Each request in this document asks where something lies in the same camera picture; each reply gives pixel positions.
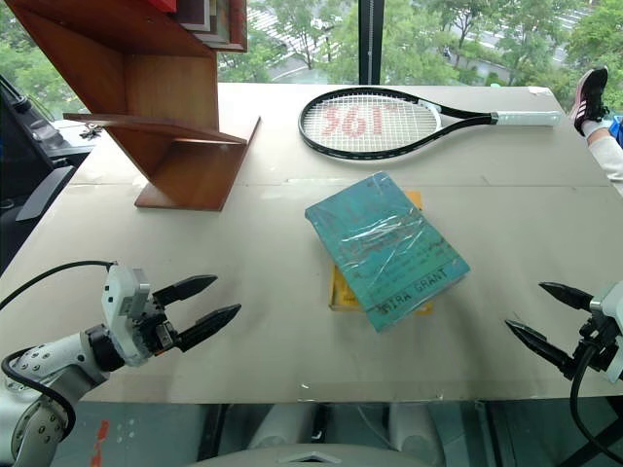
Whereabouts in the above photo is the yellow book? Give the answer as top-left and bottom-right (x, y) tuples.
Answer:
(327, 190), (434, 315)

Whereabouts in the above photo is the black and pink sneaker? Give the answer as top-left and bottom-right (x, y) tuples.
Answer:
(568, 66), (610, 137)

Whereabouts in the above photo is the black and white tennis racket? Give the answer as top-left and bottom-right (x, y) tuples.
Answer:
(297, 86), (563, 162)

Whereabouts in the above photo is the wooden zigzag shelf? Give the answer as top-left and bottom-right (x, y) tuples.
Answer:
(4, 0), (263, 213)

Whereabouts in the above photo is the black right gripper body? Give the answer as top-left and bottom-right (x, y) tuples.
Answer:
(573, 312), (622, 377)

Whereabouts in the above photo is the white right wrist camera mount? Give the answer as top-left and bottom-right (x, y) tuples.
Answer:
(589, 280), (623, 383)

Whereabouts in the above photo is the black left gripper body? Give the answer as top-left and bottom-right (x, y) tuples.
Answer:
(128, 292), (181, 359)

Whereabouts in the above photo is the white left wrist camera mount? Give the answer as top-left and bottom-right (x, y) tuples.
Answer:
(100, 263), (169, 368)

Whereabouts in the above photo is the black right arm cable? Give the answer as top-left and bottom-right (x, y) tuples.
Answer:
(569, 342), (623, 464)

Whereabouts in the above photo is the person's leg in white trousers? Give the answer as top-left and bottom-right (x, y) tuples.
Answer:
(581, 119), (623, 197)

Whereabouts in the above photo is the black window frame post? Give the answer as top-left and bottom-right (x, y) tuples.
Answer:
(357, 0), (383, 86)

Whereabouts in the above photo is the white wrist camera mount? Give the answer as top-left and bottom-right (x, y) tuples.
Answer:
(100, 263), (169, 368)
(589, 280), (623, 383)

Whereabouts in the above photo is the grey rounded robot body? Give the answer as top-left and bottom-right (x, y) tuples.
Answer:
(192, 401), (491, 467)

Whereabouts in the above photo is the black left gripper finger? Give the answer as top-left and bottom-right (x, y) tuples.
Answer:
(153, 274), (219, 307)
(173, 304), (242, 353)

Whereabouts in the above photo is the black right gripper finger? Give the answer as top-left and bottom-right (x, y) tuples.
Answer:
(537, 280), (596, 313)
(503, 319), (578, 381)

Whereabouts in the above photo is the teal plastic-wrapped book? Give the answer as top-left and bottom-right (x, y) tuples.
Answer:
(304, 171), (471, 334)

